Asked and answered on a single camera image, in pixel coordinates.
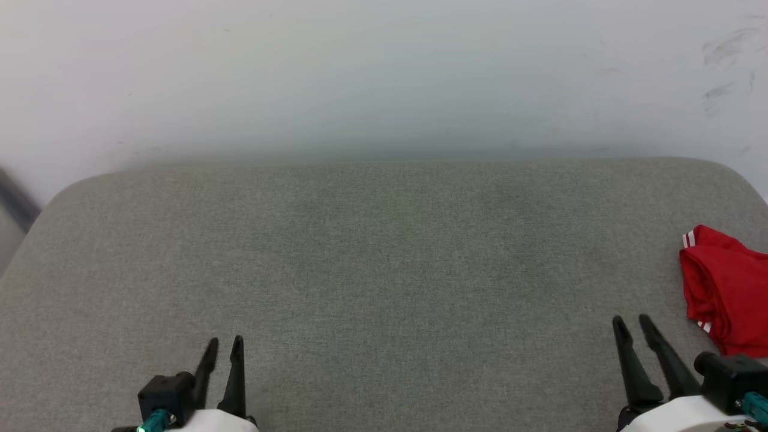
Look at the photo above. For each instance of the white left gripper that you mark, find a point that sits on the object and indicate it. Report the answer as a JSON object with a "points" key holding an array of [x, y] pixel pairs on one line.
{"points": [[222, 423]]}

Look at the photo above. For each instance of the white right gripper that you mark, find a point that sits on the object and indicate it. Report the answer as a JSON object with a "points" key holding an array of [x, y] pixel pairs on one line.
{"points": [[678, 417]]}

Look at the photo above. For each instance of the red basketball jersey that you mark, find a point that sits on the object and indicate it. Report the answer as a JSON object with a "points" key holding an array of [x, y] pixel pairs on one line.
{"points": [[729, 288]]}

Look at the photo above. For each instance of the grey fabric sofa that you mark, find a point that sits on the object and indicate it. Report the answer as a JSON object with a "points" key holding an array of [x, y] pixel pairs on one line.
{"points": [[384, 270]]}

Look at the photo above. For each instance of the dark grey baseboard strip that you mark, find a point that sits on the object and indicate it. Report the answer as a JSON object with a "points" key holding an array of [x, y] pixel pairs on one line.
{"points": [[17, 201]]}

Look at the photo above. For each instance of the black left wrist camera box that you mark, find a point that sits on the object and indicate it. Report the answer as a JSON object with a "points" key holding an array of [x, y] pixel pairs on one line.
{"points": [[165, 390]]}

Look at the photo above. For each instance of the teal left camera connector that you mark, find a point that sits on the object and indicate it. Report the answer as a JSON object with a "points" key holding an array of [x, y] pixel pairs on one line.
{"points": [[156, 421]]}

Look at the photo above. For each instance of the teal camera connector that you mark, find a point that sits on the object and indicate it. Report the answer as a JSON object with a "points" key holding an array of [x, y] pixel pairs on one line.
{"points": [[757, 408], [156, 421]]}

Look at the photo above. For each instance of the teal right camera connector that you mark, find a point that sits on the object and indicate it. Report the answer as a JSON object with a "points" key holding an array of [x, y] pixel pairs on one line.
{"points": [[757, 408]]}

